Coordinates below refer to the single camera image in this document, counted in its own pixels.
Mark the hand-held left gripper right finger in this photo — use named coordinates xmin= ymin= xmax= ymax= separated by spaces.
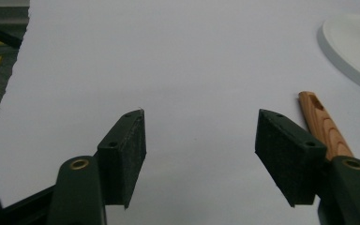
xmin=254 ymin=109 xmax=360 ymax=225

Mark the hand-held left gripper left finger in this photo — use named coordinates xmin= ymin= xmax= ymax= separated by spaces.
xmin=46 ymin=108 xmax=147 ymax=225

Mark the white plate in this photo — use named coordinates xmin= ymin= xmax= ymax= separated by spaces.
xmin=317 ymin=13 xmax=360 ymax=98

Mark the dark metal bar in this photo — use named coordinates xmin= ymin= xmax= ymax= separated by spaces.
xmin=0 ymin=20 xmax=23 ymax=50

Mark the wooden handle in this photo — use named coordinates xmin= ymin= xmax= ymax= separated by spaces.
xmin=298 ymin=91 xmax=354 ymax=161

